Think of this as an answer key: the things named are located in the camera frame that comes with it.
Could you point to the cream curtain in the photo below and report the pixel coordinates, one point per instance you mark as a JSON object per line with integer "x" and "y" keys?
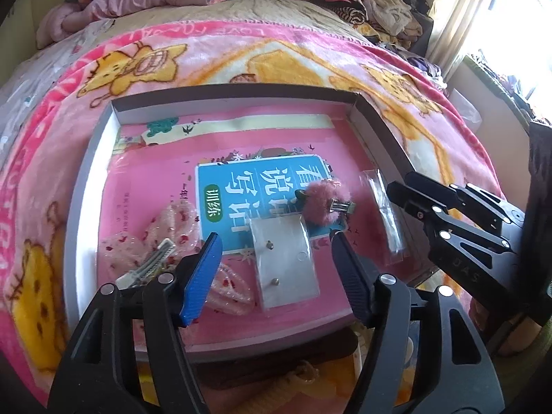
{"x": 461, "y": 17}

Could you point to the crumpled clear plastic bag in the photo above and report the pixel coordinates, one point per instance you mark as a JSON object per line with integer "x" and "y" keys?
{"x": 465, "y": 105}

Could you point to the pink mesh bow hair clip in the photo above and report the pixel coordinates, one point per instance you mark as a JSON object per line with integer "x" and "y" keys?
{"x": 172, "y": 224}

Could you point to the printed pink blanket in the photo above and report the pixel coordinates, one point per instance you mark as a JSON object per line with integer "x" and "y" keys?
{"x": 276, "y": 69}

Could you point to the earring card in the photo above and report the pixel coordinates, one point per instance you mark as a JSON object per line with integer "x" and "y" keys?
{"x": 287, "y": 263}

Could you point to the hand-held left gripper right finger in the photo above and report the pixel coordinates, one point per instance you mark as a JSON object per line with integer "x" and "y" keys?
{"x": 349, "y": 271}

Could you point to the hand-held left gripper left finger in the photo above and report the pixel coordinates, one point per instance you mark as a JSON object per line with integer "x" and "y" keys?
{"x": 202, "y": 280}

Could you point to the shallow cardboard box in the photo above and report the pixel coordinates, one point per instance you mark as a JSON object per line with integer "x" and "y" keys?
{"x": 90, "y": 168}

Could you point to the pale floral sheet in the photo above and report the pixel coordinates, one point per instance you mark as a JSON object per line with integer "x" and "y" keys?
{"x": 34, "y": 86}

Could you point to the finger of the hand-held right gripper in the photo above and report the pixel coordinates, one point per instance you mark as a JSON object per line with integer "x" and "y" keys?
{"x": 414, "y": 207}
{"x": 435, "y": 187}

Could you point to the purple clothes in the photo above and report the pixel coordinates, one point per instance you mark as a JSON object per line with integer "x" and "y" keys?
{"x": 427, "y": 69}

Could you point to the pink fluffy hair clip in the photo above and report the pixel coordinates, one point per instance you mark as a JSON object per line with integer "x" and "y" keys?
{"x": 317, "y": 200}

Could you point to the pink book with blue label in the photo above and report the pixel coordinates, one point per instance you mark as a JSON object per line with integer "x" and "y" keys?
{"x": 151, "y": 189}

